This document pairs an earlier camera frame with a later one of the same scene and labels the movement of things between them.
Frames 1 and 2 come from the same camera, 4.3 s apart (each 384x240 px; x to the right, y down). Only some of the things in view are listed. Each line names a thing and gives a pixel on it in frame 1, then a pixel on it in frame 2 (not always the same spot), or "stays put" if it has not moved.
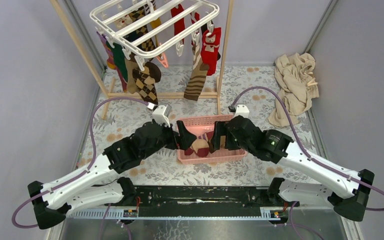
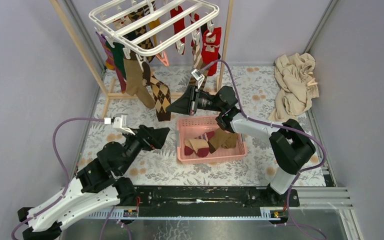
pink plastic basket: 199,125 stays put
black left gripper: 184,139 → 157,137
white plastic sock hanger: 146,28 stays put
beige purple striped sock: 200,146 stays put
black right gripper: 220,129 → 187,103
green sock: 120,58 stays put
